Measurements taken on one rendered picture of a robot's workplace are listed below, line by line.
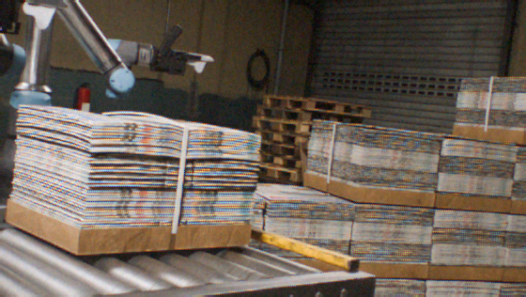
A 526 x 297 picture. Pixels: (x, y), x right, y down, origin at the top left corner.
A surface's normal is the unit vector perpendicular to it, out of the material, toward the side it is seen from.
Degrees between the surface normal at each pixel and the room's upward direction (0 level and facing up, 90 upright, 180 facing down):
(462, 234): 89
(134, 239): 93
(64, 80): 90
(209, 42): 90
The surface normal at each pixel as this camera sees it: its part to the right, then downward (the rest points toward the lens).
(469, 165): 0.37, 0.09
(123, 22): 0.67, 0.12
